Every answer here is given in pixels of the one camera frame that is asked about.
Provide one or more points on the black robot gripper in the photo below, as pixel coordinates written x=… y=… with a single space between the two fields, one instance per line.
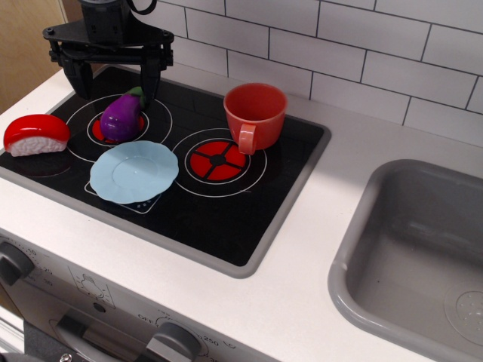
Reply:
x=109 y=32

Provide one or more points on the red plastic cup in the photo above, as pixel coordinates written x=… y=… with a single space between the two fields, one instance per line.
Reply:
x=255 y=113

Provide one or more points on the light blue toy plate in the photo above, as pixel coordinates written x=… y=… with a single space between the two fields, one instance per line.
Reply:
x=134 y=172

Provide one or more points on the purple toy eggplant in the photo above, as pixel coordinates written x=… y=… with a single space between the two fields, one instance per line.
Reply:
x=120 y=120

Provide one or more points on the red and white toy sushi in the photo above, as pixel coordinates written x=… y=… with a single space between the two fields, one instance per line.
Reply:
x=36 y=134

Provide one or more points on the black toy stovetop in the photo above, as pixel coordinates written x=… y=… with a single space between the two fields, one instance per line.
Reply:
x=181 y=183

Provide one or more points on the grey left oven knob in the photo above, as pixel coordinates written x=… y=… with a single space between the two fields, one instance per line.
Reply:
x=15 y=264

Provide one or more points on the grey oven knob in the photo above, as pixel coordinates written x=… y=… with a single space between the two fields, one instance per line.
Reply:
x=15 y=264
x=173 y=343

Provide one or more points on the grey right oven knob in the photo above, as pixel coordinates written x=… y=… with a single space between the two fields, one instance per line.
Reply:
x=173 y=343

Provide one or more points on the grey toy sink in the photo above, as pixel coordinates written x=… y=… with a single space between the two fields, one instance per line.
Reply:
x=409 y=268

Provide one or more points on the grey oven door handle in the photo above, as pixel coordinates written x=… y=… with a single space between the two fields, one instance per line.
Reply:
x=98 y=342

